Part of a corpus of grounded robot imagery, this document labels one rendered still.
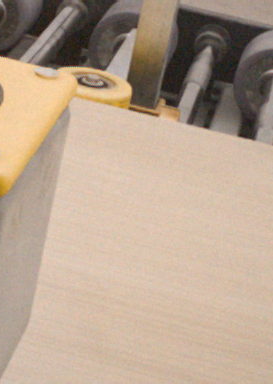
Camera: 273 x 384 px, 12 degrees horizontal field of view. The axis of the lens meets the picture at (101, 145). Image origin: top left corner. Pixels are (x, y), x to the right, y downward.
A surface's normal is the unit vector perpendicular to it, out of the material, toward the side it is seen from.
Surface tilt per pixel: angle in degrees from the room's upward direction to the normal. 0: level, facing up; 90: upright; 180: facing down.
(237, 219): 0
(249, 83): 90
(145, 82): 90
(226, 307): 0
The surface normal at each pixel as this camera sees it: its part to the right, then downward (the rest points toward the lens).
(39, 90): 0.19, -0.91
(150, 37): -0.18, 0.33
